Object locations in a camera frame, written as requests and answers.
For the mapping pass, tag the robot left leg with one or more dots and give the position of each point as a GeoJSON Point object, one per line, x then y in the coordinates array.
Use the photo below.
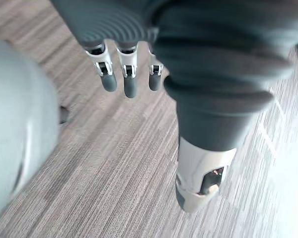
{"type": "Point", "coordinates": [17, 119]}

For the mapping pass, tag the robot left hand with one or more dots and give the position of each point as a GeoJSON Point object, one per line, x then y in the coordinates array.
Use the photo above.
{"type": "Point", "coordinates": [213, 62]}

